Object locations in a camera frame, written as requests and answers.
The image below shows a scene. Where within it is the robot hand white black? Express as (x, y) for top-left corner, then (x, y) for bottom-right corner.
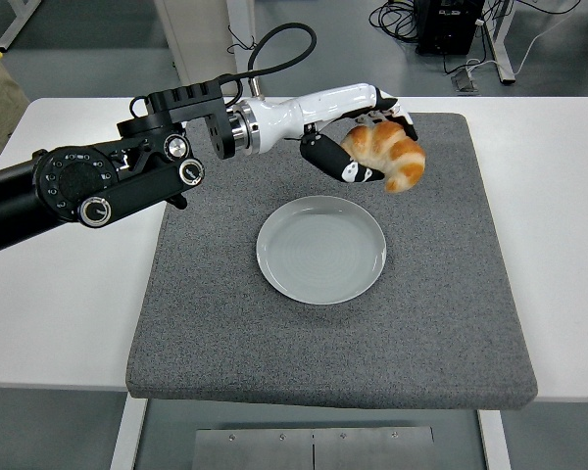
(247, 82), (419, 186)

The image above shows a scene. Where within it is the croissant bread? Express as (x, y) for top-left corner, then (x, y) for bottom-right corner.
(339, 119), (427, 194)

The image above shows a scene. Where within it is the grey round plate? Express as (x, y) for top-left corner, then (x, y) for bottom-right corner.
(256, 195), (388, 306)

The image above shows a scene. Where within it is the grey metal plate with screws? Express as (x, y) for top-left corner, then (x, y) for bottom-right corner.
(194, 426), (435, 470)

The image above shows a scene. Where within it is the small grey foot pedal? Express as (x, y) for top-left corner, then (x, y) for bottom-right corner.
(450, 68), (480, 94)

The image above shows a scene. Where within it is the black computer box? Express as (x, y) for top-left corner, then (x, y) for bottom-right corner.
(414, 0), (486, 56)

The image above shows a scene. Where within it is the grey felt mat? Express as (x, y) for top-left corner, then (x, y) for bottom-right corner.
(124, 112), (539, 411)

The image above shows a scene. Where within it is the white slanted desk leg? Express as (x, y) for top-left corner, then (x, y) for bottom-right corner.
(0, 0), (43, 53)

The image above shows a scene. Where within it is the person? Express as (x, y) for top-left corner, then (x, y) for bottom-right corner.
(0, 29), (29, 175)

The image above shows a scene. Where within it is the white table leg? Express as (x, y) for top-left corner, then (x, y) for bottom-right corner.
(476, 408), (513, 470)
(108, 394), (149, 470)

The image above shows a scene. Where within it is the thin black cable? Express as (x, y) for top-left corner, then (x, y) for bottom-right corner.
(224, 23), (260, 54)

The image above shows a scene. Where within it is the black cable bundle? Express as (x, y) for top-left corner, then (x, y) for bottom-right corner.
(368, 0), (422, 46)

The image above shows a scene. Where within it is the white desk frame leg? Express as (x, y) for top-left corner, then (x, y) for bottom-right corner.
(483, 0), (516, 87)

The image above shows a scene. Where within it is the thin white cable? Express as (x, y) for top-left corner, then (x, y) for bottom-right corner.
(463, 17), (584, 77)

